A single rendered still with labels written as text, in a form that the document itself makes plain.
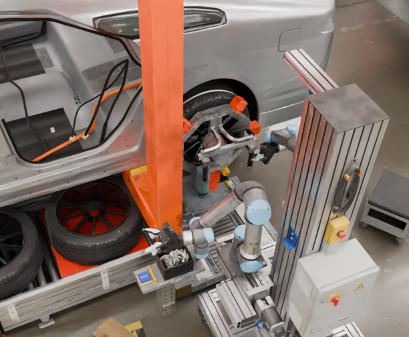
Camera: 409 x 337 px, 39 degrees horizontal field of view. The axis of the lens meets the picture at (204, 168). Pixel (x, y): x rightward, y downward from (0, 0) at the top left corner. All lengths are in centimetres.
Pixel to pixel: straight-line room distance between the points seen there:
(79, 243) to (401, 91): 372
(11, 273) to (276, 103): 210
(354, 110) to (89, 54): 253
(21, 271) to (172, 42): 183
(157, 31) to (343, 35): 441
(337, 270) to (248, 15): 163
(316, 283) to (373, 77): 379
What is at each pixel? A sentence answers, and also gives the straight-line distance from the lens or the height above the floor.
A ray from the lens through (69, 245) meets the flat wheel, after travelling 384.
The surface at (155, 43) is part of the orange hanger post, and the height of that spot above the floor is 204.
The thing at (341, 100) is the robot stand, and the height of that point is 203.
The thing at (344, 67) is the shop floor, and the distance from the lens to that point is 632.
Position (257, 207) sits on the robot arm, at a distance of 271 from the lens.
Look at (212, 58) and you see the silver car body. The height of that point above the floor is 148.
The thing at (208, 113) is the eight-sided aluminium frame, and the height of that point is 110.
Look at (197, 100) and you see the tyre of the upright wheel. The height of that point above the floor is 117.
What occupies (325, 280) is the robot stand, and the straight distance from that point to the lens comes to 279.
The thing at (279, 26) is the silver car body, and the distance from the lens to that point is 372.
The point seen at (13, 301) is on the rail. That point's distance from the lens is 378.
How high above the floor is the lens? 349
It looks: 45 degrees down
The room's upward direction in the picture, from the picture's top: 3 degrees clockwise
